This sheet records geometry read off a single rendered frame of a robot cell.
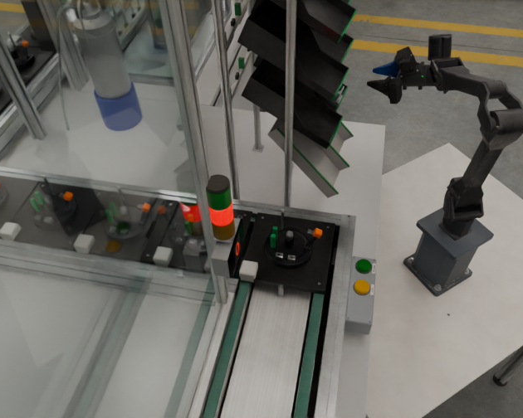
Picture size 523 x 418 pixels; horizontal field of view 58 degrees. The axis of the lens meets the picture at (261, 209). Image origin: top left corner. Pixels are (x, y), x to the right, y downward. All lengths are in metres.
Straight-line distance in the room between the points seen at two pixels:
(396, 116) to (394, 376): 2.38
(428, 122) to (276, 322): 2.41
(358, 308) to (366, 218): 0.41
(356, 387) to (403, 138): 2.23
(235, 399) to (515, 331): 0.79
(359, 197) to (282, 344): 0.63
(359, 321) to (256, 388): 0.31
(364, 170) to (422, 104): 1.90
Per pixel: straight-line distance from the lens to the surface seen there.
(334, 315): 1.28
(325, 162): 1.53
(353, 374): 1.33
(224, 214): 0.97
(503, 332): 1.50
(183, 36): 0.75
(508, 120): 1.12
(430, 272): 1.46
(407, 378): 1.36
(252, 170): 1.75
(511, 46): 4.50
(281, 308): 1.34
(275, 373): 1.26
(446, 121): 3.51
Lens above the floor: 2.08
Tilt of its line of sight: 49 degrees down
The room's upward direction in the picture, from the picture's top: 2 degrees counter-clockwise
